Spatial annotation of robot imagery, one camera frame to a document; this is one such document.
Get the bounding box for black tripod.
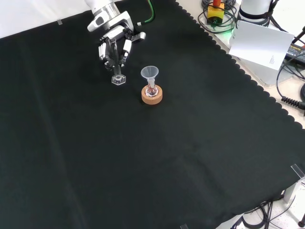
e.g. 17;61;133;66
268;0;305;45

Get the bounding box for pale board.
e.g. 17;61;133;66
228;20;295;71

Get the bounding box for cork ring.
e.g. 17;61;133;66
141;85;165;105

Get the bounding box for black floor cables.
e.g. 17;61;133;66
228;199;305;229

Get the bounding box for black coiled cable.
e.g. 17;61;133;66
276;59;305;111

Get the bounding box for white post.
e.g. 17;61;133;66
283;177;305;204

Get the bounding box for black power adapter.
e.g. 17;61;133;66
285;40;305;64

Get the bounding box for green cable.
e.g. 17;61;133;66
137;0;156;27

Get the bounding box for yellow stop button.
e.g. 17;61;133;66
206;0;225;26

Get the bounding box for black bench cloth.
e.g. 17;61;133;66
0;0;305;229

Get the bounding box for clear graduated cylinder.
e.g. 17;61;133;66
111;38;127;86

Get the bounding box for black cables around stop button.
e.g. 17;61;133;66
197;0;239;34

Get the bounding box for clear plastic funnel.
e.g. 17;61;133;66
140;66;160;87

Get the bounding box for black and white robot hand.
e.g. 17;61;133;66
87;10;147;72

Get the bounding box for small round-bottom glass flask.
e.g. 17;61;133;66
145;80;159;97

